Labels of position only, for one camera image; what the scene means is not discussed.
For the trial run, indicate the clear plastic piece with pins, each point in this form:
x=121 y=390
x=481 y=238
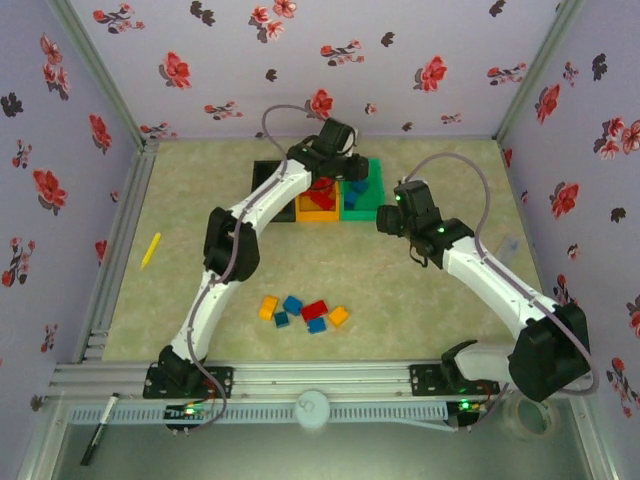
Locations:
x=509 y=247

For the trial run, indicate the small circuit board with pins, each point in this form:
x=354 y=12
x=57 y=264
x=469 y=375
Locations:
x=187 y=411
x=467 y=406

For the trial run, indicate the aluminium frame post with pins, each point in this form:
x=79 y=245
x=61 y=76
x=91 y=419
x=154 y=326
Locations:
x=95 y=65
x=535 y=70

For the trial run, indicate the green plastic bin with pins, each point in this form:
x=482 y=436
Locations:
x=375 y=200

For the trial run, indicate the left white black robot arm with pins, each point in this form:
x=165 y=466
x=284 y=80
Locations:
x=230 y=245

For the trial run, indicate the black plastic bin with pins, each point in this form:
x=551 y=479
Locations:
x=262 y=175

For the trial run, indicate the clear tape roll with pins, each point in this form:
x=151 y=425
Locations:
x=515 y=417

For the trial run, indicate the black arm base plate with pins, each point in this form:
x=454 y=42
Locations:
x=222 y=382
x=425 y=380

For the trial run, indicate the yellow lego brick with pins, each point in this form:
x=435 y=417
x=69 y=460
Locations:
x=339 y=316
x=268 y=306

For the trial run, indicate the long aluminium mounting rail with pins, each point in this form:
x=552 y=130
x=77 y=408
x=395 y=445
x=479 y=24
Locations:
x=320 y=377

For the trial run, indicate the small blue lego brick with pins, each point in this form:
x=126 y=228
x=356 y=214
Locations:
x=281 y=319

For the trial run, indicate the orange plastic bin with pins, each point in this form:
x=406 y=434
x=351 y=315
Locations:
x=317 y=216

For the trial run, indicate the black marker pen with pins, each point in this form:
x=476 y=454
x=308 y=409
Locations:
x=97 y=435

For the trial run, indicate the yellow pencil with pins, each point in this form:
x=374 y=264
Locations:
x=151 y=250

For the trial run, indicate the white round knob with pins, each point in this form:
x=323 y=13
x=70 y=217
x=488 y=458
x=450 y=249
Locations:
x=312 y=409

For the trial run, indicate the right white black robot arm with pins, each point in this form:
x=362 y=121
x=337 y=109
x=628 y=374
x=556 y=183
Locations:
x=500 y=285

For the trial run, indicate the red lego brick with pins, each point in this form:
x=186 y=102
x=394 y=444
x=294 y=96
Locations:
x=320 y=182
x=322 y=199
x=314 y=310

